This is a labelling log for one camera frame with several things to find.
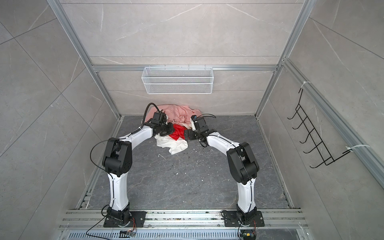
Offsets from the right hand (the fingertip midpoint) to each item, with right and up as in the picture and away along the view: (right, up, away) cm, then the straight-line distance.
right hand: (190, 131), depth 97 cm
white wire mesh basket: (-9, +35, +4) cm, 36 cm away
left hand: (-10, +3, +3) cm, 11 cm away
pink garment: (-10, +12, +9) cm, 18 cm away
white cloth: (-10, -10, +2) cm, 15 cm away
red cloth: (-8, 0, +3) cm, 9 cm away
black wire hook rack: (+56, -10, -38) cm, 69 cm away
